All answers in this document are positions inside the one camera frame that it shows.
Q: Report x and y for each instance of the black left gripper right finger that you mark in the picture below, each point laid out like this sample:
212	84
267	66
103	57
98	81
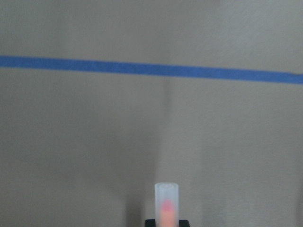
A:
183	223

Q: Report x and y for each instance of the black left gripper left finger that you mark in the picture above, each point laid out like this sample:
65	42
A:
150	223

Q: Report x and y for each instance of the orange highlighter pen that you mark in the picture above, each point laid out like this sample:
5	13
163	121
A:
166	204

